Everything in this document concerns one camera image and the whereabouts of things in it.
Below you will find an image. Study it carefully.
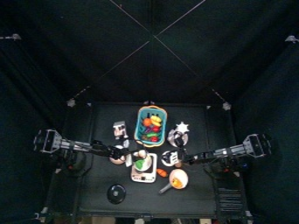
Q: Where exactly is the toy fried egg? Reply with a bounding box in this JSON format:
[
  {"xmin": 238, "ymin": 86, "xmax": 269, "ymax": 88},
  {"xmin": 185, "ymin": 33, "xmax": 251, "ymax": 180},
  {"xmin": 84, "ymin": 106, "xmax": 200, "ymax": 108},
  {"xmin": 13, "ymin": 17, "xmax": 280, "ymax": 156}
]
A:
[{"xmin": 170, "ymin": 177, "xmax": 184, "ymax": 188}]

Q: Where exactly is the white toy kitchen scale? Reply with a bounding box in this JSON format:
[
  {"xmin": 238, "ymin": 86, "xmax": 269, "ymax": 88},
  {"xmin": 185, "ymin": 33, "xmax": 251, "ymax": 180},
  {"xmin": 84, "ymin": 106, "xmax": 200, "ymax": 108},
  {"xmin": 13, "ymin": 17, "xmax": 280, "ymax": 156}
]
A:
[{"xmin": 129, "ymin": 152, "xmax": 158, "ymax": 185}]

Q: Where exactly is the white star shaped toy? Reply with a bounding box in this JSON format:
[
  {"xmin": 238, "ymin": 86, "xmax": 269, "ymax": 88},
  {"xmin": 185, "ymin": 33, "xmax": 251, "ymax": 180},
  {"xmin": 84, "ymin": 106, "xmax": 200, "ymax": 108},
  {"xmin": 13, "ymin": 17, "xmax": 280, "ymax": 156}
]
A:
[{"xmin": 173, "ymin": 122, "xmax": 190, "ymax": 135}]

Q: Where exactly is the beige round bowl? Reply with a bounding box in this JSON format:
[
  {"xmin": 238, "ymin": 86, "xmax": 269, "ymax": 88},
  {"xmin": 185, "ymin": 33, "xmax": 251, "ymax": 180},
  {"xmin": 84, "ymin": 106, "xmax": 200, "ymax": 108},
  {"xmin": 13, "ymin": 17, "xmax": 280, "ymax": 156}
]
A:
[{"xmin": 108, "ymin": 154, "xmax": 126, "ymax": 166}]

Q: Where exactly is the orange toy carrot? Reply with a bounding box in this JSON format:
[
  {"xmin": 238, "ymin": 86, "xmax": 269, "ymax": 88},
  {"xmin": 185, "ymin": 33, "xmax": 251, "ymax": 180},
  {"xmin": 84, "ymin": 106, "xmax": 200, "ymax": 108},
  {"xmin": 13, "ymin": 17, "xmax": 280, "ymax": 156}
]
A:
[{"xmin": 154, "ymin": 168, "xmax": 169, "ymax": 179}]

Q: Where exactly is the yellow toy banana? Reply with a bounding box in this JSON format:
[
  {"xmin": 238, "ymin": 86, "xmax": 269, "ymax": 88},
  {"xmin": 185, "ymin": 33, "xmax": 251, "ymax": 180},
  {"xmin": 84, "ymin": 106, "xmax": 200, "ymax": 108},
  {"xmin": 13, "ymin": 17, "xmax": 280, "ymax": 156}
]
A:
[{"xmin": 149, "ymin": 115, "xmax": 164, "ymax": 127}]

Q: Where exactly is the teal plastic basket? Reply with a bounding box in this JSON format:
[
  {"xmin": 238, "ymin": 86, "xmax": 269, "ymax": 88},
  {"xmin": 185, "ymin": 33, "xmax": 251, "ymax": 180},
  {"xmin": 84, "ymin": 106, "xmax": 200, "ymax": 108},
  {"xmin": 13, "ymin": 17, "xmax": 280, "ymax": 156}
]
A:
[{"xmin": 133, "ymin": 105, "xmax": 168, "ymax": 148}]

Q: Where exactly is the black round lid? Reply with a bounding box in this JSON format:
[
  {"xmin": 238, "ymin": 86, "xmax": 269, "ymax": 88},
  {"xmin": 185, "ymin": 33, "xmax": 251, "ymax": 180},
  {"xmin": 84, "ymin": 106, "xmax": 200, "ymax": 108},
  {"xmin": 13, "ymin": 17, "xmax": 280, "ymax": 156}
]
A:
[{"xmin": 106, "ymin": 183, "xmax": 126, "ymax": 205}]

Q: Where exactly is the toy frying pan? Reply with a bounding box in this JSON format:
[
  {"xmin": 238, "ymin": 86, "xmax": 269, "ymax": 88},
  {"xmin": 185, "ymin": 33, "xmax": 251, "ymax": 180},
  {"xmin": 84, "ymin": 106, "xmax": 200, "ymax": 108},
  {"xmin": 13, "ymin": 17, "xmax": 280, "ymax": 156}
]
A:
[{"xmin": 157, "ymin": 168, "xmax": 190, "ymax": 195}]

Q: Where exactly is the white round cup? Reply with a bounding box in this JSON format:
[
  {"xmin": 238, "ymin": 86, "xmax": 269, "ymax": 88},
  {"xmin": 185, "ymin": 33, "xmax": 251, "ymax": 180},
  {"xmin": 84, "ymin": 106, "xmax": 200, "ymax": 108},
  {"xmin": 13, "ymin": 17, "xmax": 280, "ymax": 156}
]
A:
[{"xmin": 160, "ymin": 150, "xmax": 181, "ymax": 168}]

